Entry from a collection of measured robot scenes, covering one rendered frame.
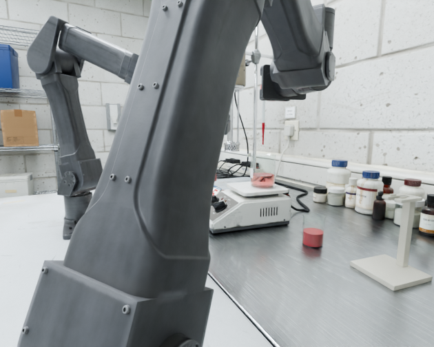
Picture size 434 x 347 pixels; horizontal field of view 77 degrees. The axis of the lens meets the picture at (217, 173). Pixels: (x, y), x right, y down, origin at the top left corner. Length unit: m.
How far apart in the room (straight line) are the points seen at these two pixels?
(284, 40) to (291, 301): 0.33
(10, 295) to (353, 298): 0.47
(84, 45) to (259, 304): 0.58
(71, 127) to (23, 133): 1.96
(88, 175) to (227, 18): 0.56
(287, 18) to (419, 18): 0.70
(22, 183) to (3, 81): 0.79
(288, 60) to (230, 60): 0.23
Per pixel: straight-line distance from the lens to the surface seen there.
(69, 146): 0.69
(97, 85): 3.01
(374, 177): 0.84
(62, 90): 0.71
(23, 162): 3.02
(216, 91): 0.16
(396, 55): 1.02
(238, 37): 0.19
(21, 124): 2.64
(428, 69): 0.97
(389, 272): 0.53
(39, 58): 0.73
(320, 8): 0.51
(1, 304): 0.49
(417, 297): 0.50
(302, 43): 0.38
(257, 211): 0.63
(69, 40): 0.69
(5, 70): 2.71
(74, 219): 0.73
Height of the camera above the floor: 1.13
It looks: 9 degrees down
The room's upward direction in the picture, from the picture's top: straight up
